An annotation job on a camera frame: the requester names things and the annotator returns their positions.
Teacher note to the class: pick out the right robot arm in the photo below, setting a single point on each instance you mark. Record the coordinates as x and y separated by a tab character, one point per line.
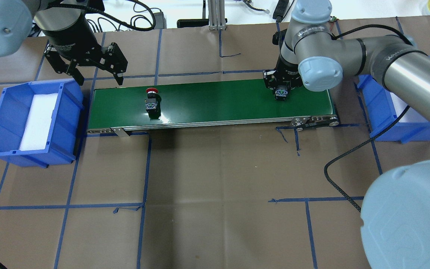
396	208

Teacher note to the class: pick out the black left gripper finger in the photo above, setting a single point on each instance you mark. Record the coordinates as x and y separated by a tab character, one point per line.
113	61
59	66

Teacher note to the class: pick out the black power adapter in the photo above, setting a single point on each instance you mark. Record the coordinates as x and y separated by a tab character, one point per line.
160	20

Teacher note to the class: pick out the blue bin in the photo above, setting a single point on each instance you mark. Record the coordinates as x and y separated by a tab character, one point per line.
15	102
408	77

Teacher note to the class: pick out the white foam pad left bin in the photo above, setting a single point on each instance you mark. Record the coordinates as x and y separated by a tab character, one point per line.
38	123

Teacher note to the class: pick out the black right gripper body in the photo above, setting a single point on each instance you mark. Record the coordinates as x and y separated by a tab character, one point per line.
287	71

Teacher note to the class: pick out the aluminium profile post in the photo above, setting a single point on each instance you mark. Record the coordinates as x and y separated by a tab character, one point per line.
216	14

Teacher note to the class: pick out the red push button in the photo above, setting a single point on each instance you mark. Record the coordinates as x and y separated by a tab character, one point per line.
153	101

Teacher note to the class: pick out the blue left bin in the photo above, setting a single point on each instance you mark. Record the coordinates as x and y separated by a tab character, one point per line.
15	102

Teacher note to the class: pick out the white foam pad bin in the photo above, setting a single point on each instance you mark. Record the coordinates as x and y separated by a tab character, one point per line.
38	123
399	105

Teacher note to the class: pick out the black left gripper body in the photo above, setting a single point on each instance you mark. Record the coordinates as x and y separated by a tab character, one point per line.
70	36

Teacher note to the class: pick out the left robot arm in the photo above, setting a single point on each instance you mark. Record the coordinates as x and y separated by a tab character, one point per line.
17	18

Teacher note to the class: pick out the blue right bin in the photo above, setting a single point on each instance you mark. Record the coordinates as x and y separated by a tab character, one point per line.
408	77

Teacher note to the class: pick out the yellow push button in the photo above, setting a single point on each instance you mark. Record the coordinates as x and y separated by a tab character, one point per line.
281	93

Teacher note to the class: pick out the white foam pad right bin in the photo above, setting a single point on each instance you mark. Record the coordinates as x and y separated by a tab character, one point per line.
399	105

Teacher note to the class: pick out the green conveyor belt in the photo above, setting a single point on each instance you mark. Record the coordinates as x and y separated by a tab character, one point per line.
122	109

